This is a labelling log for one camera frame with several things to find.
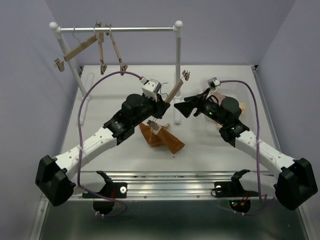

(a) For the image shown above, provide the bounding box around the beige hanger with pink underwear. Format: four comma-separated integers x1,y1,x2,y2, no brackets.
105,30,128,76

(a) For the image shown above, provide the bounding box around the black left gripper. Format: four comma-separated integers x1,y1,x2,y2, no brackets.
132,92,170,127

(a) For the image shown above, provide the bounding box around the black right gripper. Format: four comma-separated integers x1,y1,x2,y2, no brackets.
173,87,227,127

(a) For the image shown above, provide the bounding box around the cream beige underwear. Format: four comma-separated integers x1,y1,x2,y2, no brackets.
216,102,247,130

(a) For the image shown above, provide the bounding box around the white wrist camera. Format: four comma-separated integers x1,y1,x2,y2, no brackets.
207,77,221,98
140,77,161,102

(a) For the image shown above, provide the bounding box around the empty beige clip hanger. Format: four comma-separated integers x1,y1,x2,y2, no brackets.
54,27,98,72

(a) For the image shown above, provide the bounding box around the beige hanger with brown underwear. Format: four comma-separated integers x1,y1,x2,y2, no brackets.
147,70,190,135

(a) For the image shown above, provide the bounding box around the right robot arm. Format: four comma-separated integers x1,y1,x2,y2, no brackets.
174,93,318,210

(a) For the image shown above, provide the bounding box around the white clothes rack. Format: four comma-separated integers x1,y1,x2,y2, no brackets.
48,20,185,125

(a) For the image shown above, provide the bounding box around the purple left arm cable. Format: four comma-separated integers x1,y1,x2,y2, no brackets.
76,71,147,218

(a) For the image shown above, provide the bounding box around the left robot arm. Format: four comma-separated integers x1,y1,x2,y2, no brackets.
35,93,171,207

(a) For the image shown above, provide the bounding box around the aluminium mounting rail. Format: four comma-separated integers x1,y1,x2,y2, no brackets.
72,171,306,201

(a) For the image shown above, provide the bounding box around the clear plastic basket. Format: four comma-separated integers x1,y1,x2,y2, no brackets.
200,78,257,137

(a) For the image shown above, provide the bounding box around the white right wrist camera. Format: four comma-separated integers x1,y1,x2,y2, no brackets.
207,77,221,98

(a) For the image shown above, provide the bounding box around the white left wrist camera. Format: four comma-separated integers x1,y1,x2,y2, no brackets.
140,77,161,102

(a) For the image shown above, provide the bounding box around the brown underwear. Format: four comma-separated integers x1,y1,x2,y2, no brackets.
139,121,185,155

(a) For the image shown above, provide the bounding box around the beige clip hanger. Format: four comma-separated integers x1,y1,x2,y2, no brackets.
54,27,98,72
94,31,108,75

